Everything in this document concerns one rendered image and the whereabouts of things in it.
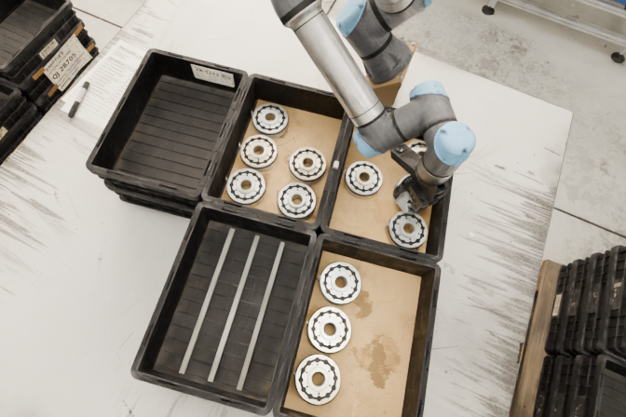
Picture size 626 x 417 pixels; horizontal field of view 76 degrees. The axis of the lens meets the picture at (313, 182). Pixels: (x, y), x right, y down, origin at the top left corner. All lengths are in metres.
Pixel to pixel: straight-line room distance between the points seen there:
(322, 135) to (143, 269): 0.63
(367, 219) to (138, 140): 0.68
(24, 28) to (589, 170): 2.78
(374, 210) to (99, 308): 0.78
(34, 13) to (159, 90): 1.00
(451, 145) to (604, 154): 1.95
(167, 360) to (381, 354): 0.50
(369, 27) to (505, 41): 1.76
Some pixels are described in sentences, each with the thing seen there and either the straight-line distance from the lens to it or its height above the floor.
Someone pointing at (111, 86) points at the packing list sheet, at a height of 0.70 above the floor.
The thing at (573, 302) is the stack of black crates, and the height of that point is 0.28.
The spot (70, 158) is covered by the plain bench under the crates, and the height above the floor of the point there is 0.70.
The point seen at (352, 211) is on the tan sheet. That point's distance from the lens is 1.10.
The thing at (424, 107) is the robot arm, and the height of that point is 1.17.
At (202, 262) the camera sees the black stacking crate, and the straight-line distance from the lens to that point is 1.07.
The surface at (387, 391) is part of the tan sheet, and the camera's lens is 1.05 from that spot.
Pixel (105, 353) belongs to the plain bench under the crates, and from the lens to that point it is 1.25.
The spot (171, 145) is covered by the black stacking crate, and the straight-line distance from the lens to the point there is 1.21.
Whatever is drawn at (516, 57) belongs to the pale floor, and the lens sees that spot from 2.83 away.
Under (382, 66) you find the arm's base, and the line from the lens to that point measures 1.26.
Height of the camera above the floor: 1.86
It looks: 66 degrees down
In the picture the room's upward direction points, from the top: 8 degrees clockwise
